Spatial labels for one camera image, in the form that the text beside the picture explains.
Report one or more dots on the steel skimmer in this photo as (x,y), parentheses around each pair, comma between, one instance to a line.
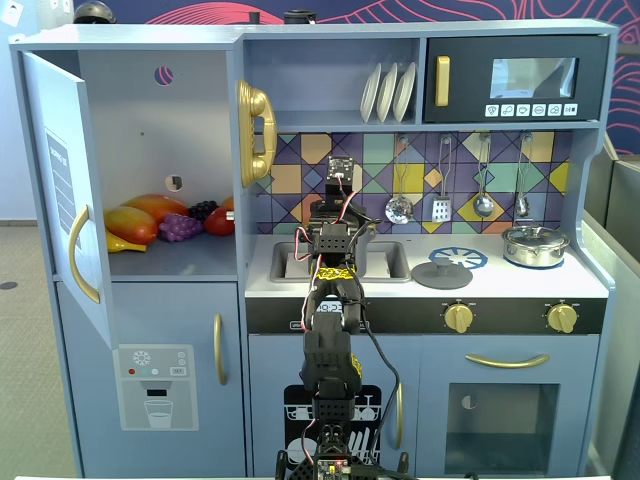
(399,210)

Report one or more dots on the blue dishwasher door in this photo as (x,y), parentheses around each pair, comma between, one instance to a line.
(270,365)

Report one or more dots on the gold stove knob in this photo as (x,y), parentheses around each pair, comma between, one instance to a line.
(561,318)
(459,317)

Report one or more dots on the controller board with red LED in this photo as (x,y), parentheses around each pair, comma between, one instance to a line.
(331,469)

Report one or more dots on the yellow red toy mango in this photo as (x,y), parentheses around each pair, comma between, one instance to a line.
(130,225)

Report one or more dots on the black floor disc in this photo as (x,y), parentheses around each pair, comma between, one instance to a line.
(7,285)

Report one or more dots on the steel slotted spatula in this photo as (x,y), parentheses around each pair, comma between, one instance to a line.
(441,210)

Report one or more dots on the steel pot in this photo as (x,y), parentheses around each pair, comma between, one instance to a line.
(532,254)

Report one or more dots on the blue oven door with window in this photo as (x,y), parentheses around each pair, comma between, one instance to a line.
(570,380)

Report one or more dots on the white wall socket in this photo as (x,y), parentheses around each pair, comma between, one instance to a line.
(11,12)

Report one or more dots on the black cylindrical object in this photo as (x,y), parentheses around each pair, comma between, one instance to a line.
(300,16)

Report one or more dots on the gray partition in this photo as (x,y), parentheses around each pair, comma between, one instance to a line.
(622,240)

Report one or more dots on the yellow toy banana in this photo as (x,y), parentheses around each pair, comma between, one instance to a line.
(122,246)

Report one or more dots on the blue tall cabinet door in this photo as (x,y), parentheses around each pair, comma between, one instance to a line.
(50,100)

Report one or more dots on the blue freezer door with dispenser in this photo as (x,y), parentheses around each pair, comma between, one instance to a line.
(165,310)

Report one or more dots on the steel pot lid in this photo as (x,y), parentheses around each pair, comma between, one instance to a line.
(535,233)

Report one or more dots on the steel spoon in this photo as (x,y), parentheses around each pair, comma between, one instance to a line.
(522,202)

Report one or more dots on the gray toy plate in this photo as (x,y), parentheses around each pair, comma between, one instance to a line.
(386,95)
(369,95)
(404,92)

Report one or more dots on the gray sink basin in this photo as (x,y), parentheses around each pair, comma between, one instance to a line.
(395,260)

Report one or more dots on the purple toy grapes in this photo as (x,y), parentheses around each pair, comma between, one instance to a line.
(180,227)

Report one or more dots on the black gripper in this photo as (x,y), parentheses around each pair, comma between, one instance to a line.
(334,192)

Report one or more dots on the orange red toy mango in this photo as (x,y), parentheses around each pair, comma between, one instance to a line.
(160,205)

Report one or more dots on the black toy microwave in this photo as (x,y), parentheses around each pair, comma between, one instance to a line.
(465,50)

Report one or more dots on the small black object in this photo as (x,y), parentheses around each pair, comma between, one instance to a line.
(254,17)

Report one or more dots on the steel ladle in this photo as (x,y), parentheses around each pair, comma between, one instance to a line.
(482,205)

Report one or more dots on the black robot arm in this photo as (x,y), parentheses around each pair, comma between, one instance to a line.
(327,350)

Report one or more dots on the gray toy faucet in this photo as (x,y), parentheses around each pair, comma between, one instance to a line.
(369,230)

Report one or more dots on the gold toy telephone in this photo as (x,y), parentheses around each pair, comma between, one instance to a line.
(252,100)

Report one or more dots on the dark toy grapes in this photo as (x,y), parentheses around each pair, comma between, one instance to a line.
(202,210)

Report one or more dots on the blue toy kitchen unit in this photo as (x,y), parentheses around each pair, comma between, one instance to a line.
(330,30)

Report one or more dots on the black helmet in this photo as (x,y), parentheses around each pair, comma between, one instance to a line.
(94,12)

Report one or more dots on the gray round lid with knob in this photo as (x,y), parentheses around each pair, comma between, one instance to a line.
(440,277)

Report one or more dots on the orange toy fruit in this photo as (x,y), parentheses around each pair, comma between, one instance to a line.
(229,202)

